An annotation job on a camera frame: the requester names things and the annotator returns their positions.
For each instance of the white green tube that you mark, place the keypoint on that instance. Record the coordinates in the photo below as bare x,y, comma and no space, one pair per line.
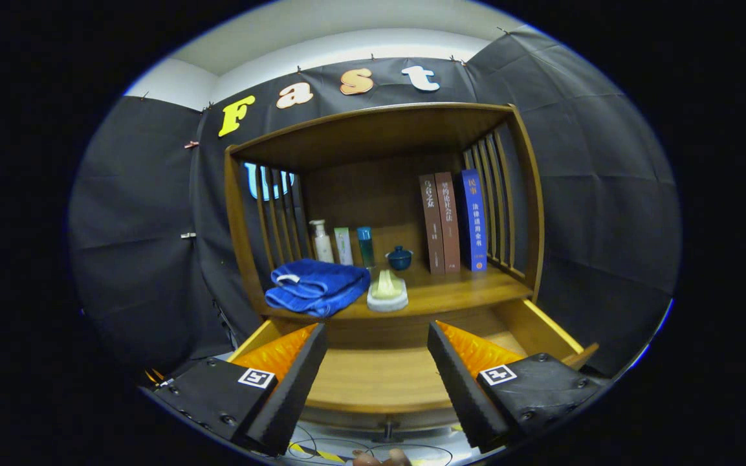
343,247

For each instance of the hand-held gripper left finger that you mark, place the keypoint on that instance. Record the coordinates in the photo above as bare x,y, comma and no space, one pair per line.
295,388

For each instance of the teal bottle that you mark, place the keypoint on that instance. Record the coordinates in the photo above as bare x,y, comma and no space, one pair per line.
365,249

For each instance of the blue lidded teacup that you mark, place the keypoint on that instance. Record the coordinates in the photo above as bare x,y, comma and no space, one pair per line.
399,259

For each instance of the reddish brown book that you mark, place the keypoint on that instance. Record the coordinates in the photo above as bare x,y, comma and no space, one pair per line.
448,226

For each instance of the green soap bar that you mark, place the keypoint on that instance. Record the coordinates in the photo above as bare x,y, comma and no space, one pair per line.
387,287

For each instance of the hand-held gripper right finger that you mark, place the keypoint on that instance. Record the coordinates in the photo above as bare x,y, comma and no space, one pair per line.
460,388

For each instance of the folded blue towel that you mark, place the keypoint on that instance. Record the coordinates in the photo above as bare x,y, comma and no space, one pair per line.
314,285

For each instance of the wooden drawer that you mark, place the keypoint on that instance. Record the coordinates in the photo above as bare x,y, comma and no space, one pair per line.
379,382

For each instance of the dark brown book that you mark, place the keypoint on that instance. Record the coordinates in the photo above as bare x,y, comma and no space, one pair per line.
432,226

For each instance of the yellow black floor tape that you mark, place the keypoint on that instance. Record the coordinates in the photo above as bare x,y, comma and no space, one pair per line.
314,453

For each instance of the white pump bottle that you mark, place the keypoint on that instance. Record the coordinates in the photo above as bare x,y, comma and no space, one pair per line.
323,249

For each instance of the wooden countertop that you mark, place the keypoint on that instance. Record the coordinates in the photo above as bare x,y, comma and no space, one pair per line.
450,291

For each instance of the black backdrop cloth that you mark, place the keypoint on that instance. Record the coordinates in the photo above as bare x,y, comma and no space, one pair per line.
605,194

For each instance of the wooden cabinet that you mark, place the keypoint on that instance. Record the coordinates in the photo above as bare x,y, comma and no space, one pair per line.
372,136

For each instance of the blue book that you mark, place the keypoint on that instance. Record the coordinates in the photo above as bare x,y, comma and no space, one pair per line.
474,220

